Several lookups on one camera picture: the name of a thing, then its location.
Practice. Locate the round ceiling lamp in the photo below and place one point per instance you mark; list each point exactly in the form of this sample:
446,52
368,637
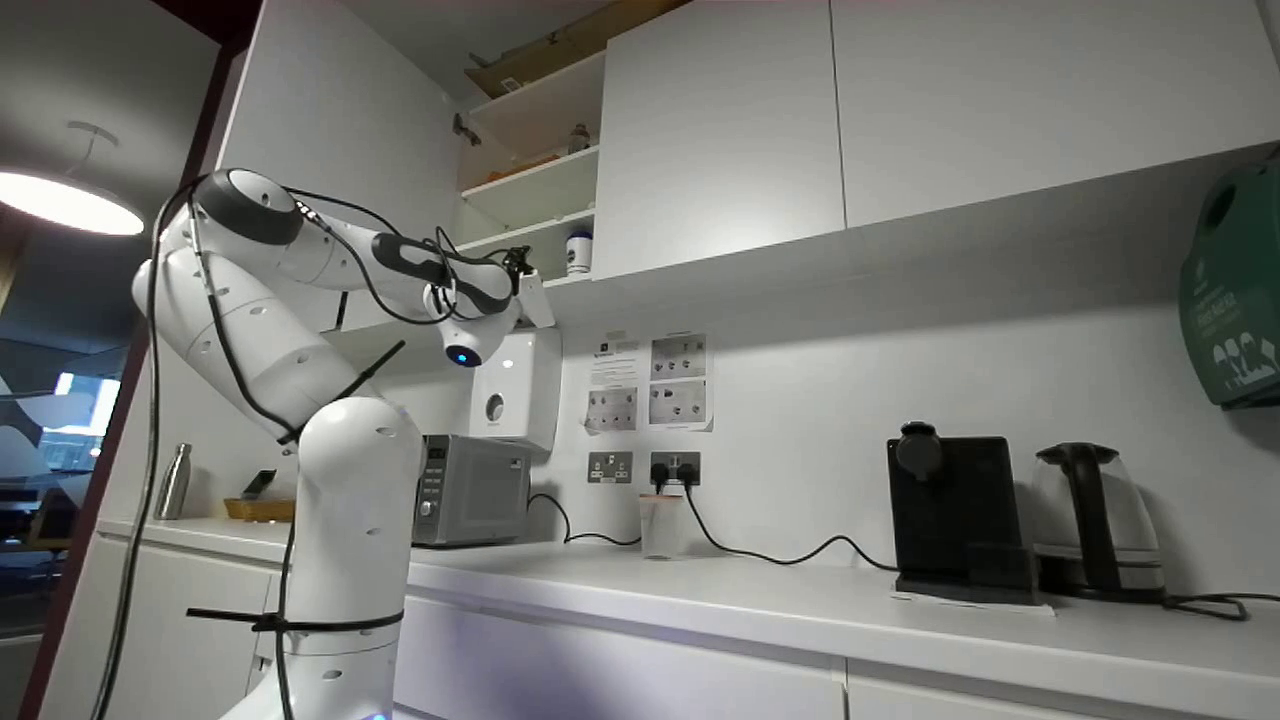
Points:
66,201

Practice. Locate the small dark shelf item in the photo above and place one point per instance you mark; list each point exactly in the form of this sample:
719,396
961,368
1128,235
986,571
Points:
582,136

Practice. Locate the wooden tray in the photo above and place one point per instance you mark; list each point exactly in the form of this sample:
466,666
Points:
263,509

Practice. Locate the silver wall switch plate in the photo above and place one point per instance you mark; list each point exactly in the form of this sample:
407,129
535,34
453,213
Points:
608,464

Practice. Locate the white base cabinet unit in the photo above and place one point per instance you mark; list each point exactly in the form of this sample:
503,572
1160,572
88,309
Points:
174,626

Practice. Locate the paper socket notice sign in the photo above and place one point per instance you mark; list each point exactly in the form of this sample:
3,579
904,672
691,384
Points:
608,409
676,402

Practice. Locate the silver microwave oven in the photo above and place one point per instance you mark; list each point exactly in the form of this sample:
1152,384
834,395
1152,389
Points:
474,494

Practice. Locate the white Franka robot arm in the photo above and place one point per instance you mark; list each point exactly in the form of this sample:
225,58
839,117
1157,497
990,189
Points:
345,504

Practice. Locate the white wall water heater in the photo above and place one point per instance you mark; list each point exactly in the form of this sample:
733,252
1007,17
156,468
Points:
521,395

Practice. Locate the metal cabinet hinge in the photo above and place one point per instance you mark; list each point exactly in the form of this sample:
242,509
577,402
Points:
466,129

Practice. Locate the black coffee machine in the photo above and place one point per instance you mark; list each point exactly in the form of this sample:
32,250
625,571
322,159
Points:
953,514

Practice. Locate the small black device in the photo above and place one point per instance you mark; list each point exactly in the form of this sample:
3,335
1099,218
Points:
259,486

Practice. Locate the white jar with dark band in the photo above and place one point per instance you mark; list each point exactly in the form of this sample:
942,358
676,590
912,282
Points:
577,252

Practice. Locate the silver double wall socket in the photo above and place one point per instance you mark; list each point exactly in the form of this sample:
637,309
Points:
687,464

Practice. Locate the wooden board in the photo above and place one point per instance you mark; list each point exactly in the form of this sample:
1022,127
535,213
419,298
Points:
572,43

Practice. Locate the steel thermos bottle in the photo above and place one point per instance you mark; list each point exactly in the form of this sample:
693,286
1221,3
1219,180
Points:
170,483

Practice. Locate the white cabinet carcass with shelves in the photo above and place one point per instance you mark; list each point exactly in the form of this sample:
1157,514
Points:
535,194

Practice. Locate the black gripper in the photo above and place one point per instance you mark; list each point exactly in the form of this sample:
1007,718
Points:
477,286

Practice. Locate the white cabinet door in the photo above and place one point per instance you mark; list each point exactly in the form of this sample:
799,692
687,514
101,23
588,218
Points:
335,94
723,134
1053,94

